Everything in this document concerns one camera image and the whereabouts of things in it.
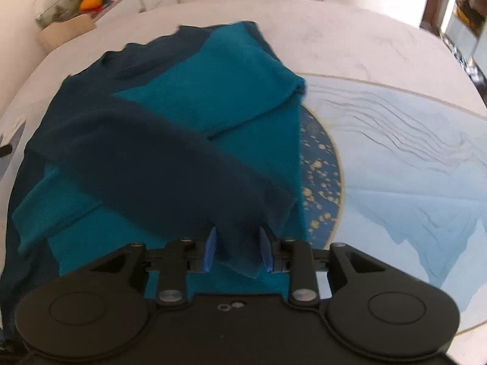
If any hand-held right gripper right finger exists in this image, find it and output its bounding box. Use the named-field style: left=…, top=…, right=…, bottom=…
left=258, top=226, right=386, bottom=307

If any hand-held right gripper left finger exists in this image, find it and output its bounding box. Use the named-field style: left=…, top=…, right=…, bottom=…
left=90, top=226, right=218, bottom=307

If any teal and navy sweater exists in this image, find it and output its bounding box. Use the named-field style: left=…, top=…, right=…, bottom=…
left=0, top=21, right=308, bottom=335

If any glass fish tank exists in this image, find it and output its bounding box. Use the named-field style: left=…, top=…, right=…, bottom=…
left=35, top=0, right=83, bottom=30

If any red plastic item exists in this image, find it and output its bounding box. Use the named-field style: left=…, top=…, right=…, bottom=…
left=82, top=3, right=113, bottom=18

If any light wooden sideboard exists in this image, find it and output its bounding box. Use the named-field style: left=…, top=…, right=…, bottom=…
left=35, top=0, right=180, bottom=52

